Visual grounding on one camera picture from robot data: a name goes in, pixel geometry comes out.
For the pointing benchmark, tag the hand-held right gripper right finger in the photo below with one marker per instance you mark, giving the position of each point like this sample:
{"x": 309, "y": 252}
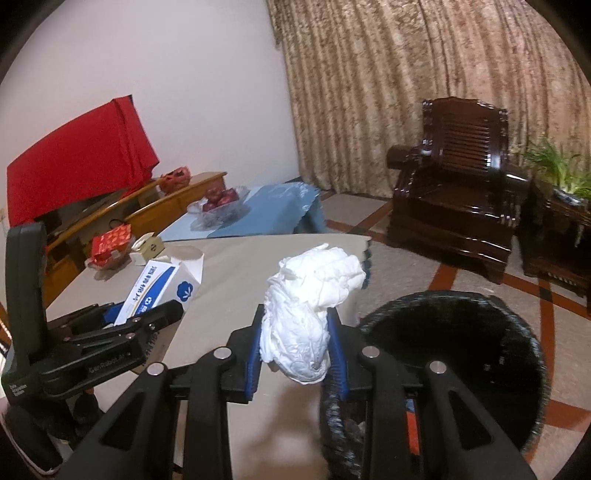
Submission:
{"x": 336, "y": 360}

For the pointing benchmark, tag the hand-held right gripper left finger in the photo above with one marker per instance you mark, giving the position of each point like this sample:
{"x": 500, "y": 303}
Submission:
{"x": 253, "y": 364}

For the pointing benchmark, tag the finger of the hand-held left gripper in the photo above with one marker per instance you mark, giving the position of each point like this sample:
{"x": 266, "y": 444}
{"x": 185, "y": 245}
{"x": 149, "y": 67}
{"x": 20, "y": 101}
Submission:
{"x": 138, "y": 330}
{"x": 83, "y": 318}

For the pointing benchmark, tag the white and blue carton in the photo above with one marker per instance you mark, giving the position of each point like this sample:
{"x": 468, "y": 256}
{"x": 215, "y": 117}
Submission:
{"x": 175, "y": 286}

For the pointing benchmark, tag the white paper ball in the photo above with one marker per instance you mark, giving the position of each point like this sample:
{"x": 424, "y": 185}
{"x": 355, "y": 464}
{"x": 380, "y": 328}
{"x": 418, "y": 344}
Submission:
{"x": 300, "y": 314}

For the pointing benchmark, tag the black lined trash bin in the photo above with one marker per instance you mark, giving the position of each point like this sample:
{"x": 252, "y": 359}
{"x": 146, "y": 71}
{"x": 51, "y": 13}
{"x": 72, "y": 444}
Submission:
{"x": 461, "y": 332}

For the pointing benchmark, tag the red gift box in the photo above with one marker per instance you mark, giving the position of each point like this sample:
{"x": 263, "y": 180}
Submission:
{"x": 108, "y": 244}

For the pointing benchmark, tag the tissue box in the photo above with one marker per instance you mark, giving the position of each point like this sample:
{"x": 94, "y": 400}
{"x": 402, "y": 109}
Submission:
{"x": 150, "y": 249}

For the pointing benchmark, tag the black television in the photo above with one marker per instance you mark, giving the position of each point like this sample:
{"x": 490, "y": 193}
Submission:
{"x": 78, "y": 217}

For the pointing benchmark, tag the grey table cover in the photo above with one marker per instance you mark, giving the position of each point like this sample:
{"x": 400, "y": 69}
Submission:
{"x": 240, "y": 277}

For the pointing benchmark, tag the red cloth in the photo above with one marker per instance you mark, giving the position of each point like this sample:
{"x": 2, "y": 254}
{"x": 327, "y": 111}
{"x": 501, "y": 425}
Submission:
{"x": 83, "y": 157}

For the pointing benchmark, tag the red apple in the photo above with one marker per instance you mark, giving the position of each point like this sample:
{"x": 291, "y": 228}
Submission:
{"x": 213, "y": 193}
{"x": 229, "y": 196}
{"x": 208, "y": 206}

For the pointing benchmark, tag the glass fruit bowl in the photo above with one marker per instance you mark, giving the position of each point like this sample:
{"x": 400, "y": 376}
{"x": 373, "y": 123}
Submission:
{"x": 231, "y": 213}

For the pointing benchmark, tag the red basket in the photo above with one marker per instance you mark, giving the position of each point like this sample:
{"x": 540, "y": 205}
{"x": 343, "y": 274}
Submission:
{"x": 175, "y": 180}

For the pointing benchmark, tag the blue tablecloth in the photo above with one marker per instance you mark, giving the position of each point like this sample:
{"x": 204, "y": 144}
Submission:
{"x": 277, "y": 207}

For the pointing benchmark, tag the dark wooden armchair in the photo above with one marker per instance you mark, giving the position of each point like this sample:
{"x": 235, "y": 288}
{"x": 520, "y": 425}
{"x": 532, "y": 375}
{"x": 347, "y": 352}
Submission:
{"x": 457, "y": 194}

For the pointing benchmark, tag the dark wooden side table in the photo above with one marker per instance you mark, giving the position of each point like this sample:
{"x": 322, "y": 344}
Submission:
{"x": 554, "y": 240}

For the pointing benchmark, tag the beige patterned curtain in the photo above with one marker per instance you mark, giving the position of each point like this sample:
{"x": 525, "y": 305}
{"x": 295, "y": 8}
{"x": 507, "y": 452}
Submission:
{"x": 369, "y": 92}

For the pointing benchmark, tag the potted green plant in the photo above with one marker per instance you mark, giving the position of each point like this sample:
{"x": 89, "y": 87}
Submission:
{"x": 558, "y": 166}

